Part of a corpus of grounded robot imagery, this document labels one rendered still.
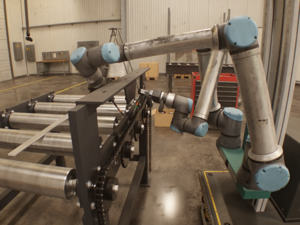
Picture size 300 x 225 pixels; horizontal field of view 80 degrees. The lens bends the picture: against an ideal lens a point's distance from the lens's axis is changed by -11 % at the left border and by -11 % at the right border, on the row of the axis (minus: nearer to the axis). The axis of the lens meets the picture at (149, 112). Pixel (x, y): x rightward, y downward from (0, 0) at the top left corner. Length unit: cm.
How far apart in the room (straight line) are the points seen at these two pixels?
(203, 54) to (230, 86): 199
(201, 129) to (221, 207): 60
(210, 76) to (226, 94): 212
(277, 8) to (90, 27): 1126
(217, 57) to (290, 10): 45
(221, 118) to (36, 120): 129
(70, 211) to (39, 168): 119
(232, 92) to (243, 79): 250
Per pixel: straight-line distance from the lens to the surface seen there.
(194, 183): 222
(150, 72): 915
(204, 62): 139
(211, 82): 120
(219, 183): 171
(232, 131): 153
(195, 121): 116
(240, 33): 78
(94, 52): 92
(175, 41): 94
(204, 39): 93
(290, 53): 119
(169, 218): 182
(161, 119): 355
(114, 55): 90
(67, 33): 1277
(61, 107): 169
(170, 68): 615
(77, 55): 94
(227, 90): 332
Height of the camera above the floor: 131
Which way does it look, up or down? 17 degrees down
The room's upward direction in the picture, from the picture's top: straight up
